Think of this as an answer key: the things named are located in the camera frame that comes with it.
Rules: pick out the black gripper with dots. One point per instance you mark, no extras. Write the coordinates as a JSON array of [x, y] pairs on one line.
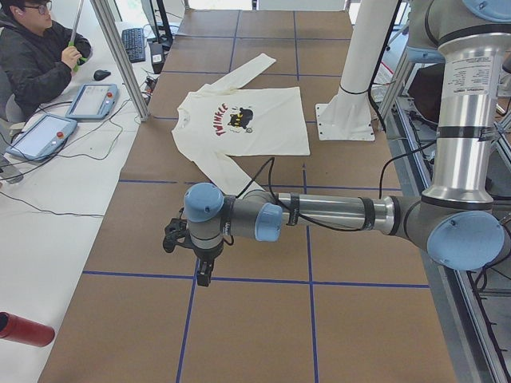
[[206, 252]]

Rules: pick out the cream long-sleeve cat shirt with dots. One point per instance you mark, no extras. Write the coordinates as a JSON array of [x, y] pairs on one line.
[[223, 120]]

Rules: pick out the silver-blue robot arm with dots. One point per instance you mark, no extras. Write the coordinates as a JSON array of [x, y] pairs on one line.
[[452, 220]]

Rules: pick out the red cylindrical bottle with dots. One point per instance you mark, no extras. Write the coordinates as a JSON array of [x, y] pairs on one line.
[[25, 331]]

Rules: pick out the upper blue teach pendant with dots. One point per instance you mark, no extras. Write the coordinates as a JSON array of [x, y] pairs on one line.
[[93, 102]]

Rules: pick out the blue teach pendant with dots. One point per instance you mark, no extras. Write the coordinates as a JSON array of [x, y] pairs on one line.
[[93, 102], [43, 138]]

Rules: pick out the lower blue teach pendant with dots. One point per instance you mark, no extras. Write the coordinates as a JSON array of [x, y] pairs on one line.
[[43, 138]]

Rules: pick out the black computer mouse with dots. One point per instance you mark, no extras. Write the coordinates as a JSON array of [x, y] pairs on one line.
[[101, 74]]

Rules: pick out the black power adapter brick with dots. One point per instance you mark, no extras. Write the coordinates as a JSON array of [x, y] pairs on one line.
[[157, 56]]

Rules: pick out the black computer keyboard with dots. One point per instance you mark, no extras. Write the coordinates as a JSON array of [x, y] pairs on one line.
[[133, 40]]

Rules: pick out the seated person in black jacket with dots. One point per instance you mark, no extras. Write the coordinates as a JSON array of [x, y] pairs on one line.
[[38, 54]]

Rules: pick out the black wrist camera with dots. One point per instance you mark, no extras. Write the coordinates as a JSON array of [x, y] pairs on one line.
[[176, 235]]

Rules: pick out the white central mounting post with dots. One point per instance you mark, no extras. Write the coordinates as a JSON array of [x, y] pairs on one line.
[[347, 116]]

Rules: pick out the green-handled stick tool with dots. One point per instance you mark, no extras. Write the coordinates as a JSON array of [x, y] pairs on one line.
[[76, 32]]

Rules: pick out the aluminium frame post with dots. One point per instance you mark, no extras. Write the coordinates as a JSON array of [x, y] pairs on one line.
[[108, 26]]

